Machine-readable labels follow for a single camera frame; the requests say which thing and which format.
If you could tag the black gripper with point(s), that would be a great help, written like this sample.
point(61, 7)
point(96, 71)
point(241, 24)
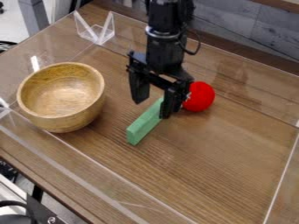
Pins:
point(161, 59)

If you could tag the green rectangular stick block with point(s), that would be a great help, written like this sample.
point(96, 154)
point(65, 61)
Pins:
point(144, 123)

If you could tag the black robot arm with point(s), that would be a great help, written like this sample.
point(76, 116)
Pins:
point(167, 18)

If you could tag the brown wooden bowl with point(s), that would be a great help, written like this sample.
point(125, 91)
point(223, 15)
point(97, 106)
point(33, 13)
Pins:
point(61, 97)

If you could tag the red plush strawberry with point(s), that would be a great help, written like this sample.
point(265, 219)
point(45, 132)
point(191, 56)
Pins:
point(201, 96)

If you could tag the clear acrylic tray wall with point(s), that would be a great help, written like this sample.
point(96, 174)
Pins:
point(216, 167)

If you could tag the black metal bracket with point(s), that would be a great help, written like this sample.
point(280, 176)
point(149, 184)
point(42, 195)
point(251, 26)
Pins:
point(41, 213)

